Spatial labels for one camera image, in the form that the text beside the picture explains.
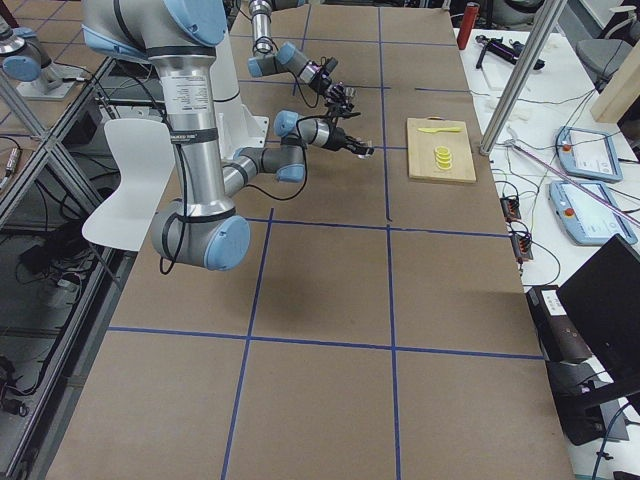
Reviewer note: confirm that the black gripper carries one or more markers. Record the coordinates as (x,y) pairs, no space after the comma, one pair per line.
(332,90)
(340,141)

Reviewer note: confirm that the steel double jigger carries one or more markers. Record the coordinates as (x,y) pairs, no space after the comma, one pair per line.
(345,96)

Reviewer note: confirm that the clear glass cup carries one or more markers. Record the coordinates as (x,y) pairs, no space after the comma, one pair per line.
(366,150)

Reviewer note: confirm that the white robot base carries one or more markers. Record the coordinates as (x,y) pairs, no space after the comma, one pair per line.
(237,126)

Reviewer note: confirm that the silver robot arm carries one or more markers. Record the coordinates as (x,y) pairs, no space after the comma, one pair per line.
(186,43)
(269,59)

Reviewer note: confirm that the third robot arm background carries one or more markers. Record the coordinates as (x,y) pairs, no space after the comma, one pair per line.
(24,59)

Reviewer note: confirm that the wooden cutting board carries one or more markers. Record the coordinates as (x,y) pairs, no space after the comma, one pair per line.
(421,155)

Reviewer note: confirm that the yellow plastic knife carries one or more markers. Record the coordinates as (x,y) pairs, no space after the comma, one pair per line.
(435,130)

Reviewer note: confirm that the upper orange connector board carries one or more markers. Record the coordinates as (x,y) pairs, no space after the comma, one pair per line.
(510,206)

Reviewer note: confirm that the orange connector board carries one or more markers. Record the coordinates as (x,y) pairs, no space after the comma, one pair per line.
(510,206)
(522,246)

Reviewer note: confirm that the black purple tool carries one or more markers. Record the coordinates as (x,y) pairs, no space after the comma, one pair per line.
(510,52)

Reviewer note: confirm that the lower orange connector board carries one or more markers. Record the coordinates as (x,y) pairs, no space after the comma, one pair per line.
(522,246)

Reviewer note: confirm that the white plastic chair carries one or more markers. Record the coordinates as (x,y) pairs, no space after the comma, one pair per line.
(144,156)

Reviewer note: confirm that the far teach pendant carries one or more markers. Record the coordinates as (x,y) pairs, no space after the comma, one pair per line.
(588,154)

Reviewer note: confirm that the teach pendant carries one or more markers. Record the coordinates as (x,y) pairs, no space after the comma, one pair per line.
(588,154)
(585,215)

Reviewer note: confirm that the near teach pendant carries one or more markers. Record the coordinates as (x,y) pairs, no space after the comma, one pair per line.
(585,215)

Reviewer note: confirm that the grey office chair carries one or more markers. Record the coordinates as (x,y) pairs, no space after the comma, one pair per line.
(602,57)

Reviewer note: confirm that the wooden plank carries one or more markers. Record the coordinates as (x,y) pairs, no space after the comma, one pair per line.
(621,91)

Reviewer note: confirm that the black box on table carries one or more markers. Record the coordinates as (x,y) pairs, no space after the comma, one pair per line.
(559,337)

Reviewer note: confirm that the black computer monitor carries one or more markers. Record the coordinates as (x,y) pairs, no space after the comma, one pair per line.
(602,300)

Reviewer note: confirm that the aluminium frame post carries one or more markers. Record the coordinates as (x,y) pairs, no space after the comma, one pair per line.
(536,40)

